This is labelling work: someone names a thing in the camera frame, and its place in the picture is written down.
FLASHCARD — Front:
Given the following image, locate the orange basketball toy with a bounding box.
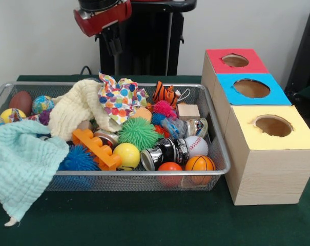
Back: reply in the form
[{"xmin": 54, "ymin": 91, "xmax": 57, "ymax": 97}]
[{"xmin": 185, "ymin": 155, "xmax": 216, "ymax": 185}]

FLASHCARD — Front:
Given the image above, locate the mint green cloth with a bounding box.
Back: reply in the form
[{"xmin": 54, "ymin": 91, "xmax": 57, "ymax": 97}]
[{"xmin": 0, "ymin": 119, "xmax": 70, "ymax": 227}]

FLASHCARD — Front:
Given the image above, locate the orange toy brick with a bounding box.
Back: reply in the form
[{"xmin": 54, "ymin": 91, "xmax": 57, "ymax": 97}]
[{"xmin": 72, "ymin": 128, "xmax": 122, "ymax": 171}]

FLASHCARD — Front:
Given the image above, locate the red orange ball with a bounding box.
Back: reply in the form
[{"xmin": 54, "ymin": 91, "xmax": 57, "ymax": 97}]
[{"xmin": 157, "ymin": 161, "xmax": 183, "ymax": 187}]

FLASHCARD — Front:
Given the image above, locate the dark green table cloth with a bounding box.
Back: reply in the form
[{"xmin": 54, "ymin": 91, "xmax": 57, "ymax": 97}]
[{"xmin": 0, "ymin": 74, "xmax": 310, "ymax": 246}]

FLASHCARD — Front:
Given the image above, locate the cream waffle cloth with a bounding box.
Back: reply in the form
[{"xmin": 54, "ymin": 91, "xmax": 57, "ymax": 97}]
[{"xmin": 48, "ymin": 78, "xmax": 123, "ymax": 141}]

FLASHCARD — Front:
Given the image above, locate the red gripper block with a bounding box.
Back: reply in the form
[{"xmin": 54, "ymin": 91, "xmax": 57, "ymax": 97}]
[{"xmin": 73, "ymin": 0, "xmax": 133, "ymax": 56}]

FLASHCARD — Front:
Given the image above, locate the blue spiky ball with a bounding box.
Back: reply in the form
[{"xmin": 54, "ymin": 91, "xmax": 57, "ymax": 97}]
[{"xmin": 58, "ymin": 143, "xmax": 101, "ymax": 171}]

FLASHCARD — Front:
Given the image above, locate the black floor stand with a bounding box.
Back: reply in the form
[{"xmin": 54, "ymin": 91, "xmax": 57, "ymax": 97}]
[{"xmin": 284, "ymin": 4, "xmax": 310, "ymax": 95}]

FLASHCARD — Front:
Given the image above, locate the yellow smiley ball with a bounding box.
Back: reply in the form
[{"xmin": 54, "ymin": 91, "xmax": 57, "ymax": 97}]
[{"xmin": 113, "ymin": 142, "xmax": 141, "ymax": 171}]

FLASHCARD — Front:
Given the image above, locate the white baseball toy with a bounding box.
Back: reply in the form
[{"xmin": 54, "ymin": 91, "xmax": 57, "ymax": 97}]
[{"xmin": 184, "ymin": 135, "xmax": 209, "ymax": 158}]

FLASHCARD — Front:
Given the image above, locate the polka dot paper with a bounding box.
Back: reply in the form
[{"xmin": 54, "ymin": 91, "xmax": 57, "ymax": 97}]
[{"xmin": 97, "ymin": 71, "xmax": 149, "ymax": 124}]

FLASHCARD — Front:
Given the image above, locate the black looped cable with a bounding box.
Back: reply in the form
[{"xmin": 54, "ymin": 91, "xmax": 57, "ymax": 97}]
[{"xmin": 79, "ymin": 65, "xmax": 93, "ymax": 76}]

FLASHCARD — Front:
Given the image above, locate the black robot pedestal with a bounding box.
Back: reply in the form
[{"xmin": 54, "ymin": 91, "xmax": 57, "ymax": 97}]
[{"xmin": 94, "ymin": 0, "xmax": 198, "ymax": 76}]

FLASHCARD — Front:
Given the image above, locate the side table green cloth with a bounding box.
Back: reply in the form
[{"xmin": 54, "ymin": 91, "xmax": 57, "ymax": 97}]
[{"xmin": 287, "ymin": 81, "xmax": 310, "ymax": 103}]

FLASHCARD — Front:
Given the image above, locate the green spiky ball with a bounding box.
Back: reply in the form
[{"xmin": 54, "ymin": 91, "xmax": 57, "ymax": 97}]
[{"xmin": 118, "ymin": 116, "xmax": 161, "ymax": 151}]

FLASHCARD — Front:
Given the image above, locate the clear mesh bin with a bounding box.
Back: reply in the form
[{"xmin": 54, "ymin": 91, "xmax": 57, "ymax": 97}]
[{"xmin": 0, "ymin": 81, "xmax": 232, "ymax": 192}]

